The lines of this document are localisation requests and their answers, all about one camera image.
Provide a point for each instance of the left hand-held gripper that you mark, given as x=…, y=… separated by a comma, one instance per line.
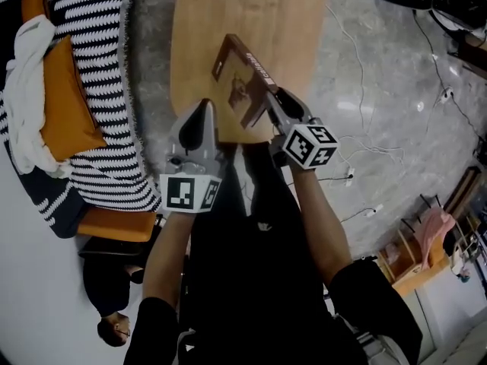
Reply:
x=179, y=194

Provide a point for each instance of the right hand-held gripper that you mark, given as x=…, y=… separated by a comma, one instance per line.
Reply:
x=310, y=146

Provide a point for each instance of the brown book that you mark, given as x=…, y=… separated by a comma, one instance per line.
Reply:
x=243, y=78

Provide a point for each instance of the person's right forearm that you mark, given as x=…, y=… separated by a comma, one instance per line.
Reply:
x=323, y=223

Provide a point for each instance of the person's left forearm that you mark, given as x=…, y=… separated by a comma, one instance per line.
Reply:
x=167, y=253

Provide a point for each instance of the wooden coffee table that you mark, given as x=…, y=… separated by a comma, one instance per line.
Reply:
x=266, y=32

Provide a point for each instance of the white power strip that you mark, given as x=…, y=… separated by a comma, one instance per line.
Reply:
x=445, y=95
x=349, y=177
x=374, y=210

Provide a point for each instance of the large orange cushion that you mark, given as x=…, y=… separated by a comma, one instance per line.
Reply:
x=64, y=108

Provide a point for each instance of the person's black clothing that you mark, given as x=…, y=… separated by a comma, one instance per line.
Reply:
x=258, y=280

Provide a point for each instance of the white fluffy blanket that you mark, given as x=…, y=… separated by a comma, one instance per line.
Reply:
x=26, y=89

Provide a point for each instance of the pink cloth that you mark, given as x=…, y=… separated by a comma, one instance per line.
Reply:
x=433, y=234

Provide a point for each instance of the wooden shelf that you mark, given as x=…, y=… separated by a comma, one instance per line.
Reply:
x=409, y=276

